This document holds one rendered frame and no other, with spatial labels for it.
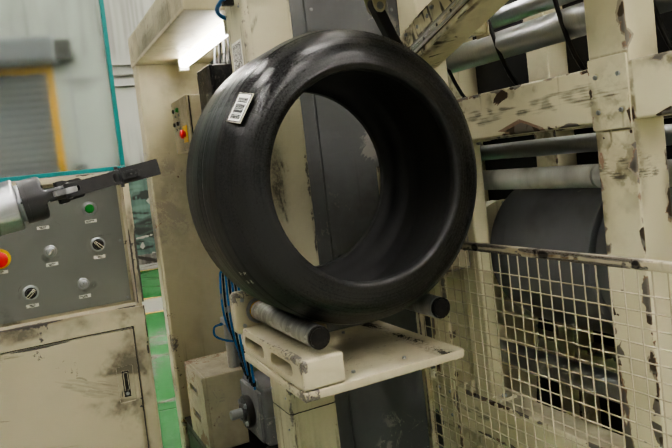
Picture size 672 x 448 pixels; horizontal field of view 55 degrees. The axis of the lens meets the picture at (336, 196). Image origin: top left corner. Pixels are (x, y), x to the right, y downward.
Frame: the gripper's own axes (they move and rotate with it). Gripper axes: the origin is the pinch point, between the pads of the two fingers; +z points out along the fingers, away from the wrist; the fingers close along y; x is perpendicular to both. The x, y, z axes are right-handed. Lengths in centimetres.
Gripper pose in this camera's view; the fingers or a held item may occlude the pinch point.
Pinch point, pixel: (139, 171)
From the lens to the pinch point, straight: 123.5
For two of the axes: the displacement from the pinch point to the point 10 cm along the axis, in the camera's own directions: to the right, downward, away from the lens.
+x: 2.5, 9.6, 1.2
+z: 8.6, -2.8, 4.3
